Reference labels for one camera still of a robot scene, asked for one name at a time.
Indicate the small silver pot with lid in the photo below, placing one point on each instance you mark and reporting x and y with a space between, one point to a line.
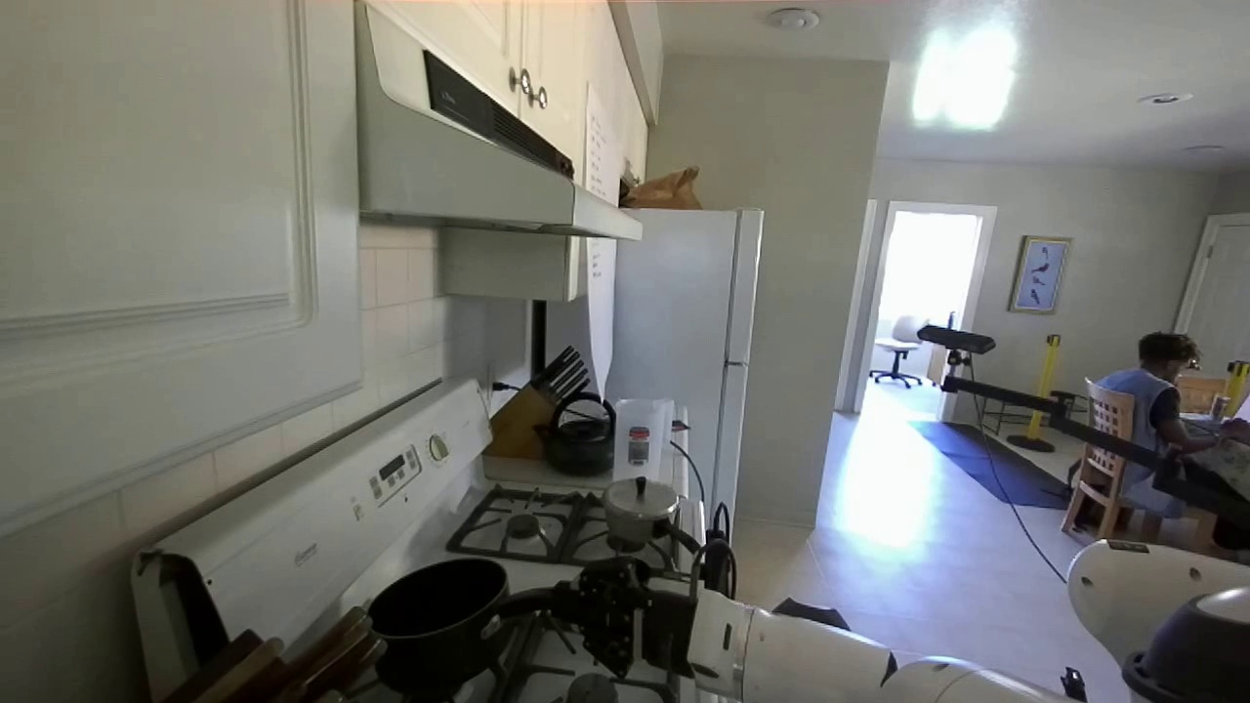
640 508

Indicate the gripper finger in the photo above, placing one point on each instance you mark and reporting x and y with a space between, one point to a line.
617 644
615 586

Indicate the wooden utensils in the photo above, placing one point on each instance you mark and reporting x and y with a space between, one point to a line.
283 664

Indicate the ceiling light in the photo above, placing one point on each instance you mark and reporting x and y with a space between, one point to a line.
1164 99

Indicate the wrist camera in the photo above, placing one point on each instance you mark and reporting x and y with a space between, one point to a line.
720 566

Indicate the white door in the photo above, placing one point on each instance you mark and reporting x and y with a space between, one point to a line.
1221 293

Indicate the white refrigerator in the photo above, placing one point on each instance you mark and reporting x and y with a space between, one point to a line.
684 342

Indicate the framed bird picture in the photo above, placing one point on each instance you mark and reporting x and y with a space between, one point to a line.
1039 274

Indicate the smoke detector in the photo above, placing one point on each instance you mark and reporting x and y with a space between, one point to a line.
792 18

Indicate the stove burner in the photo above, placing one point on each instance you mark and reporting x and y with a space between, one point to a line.
523 527
592 689

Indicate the dining table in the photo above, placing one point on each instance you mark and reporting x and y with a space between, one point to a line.
1221 469

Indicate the white gas stove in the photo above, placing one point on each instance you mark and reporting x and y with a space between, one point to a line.
322 527

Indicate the office chair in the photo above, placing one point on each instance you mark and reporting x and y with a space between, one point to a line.
903 347

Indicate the white wall cabinets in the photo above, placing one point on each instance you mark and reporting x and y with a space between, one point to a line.
156 215

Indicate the clear plastic pitcher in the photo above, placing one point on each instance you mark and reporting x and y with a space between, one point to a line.
640 439

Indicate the wooden chair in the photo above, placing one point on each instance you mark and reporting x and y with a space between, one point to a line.
1199 393
1104 469

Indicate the blue rug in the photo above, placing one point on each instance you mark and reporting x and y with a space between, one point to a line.
986 464

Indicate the black pot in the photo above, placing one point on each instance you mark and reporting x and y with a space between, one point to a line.
435 625

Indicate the brown paper bag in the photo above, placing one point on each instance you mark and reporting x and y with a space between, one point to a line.
669 190

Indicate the person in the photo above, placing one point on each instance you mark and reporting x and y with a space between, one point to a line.
1147 410

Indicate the white range hood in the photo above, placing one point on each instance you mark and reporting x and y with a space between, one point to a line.
439 166

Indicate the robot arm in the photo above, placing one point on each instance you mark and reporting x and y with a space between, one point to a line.
840 664

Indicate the black kettle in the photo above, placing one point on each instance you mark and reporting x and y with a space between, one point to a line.
581 444

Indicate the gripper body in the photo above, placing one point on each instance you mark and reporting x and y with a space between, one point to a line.
669 630

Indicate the white paper sheet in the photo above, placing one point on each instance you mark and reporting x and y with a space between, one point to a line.
601 283

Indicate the wooden knife block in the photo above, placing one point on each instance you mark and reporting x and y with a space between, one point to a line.
522 420

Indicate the yellow stanchion post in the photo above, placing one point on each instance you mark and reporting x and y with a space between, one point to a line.
1237 381
1045 391

